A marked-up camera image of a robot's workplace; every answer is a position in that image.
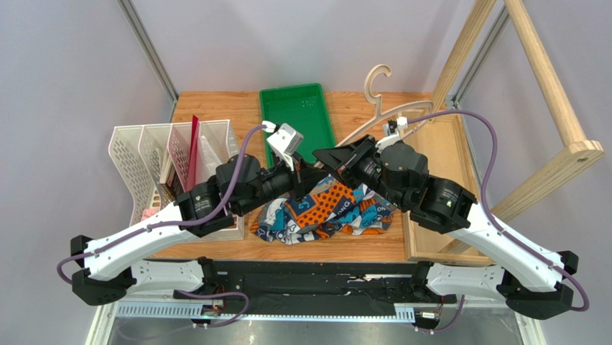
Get green plastic tray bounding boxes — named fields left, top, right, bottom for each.
left=259, top=83, right=336, bottom=164

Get wooden clothes hanger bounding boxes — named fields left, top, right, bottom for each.
left=336, top=64, right=434, bottom=147

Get wooden clothes rack frame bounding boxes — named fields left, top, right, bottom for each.
left=404, top=0, right=606, bottom=267

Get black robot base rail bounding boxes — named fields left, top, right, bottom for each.
left=189, top=258, right=458, bottom=316

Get red folder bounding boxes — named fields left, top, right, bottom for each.
left=185, top=115, right=199, bottom=191

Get colourful patterned shorts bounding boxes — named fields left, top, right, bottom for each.
left=250, top=176, right=397, bottom=245

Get white file organizer rack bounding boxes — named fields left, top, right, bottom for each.
left=108, top=119, right=240, bottom=225

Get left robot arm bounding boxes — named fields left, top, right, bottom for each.
left=71, top=154, right=327, bottom=306

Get pink small box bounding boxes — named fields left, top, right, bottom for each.
left=140, top=208, right=159, bottom=221

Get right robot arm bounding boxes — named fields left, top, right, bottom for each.
left=313, top=135, right=578, bottom=320

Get dark book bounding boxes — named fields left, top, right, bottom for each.
left=159, top=153, right=185, bottom=203

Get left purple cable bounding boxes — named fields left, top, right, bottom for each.
left=56, top=123, right=269, bottom=285

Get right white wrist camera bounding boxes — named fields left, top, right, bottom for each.
left=376, top=116, right=408, bottom=153

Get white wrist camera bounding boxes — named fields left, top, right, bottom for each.
left=261, top=121, right=304, bottom=172
left=376, top=116, right=408, bottom=153

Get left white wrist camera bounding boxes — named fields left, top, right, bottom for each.
left=261, top=121, right=304, bottom=172

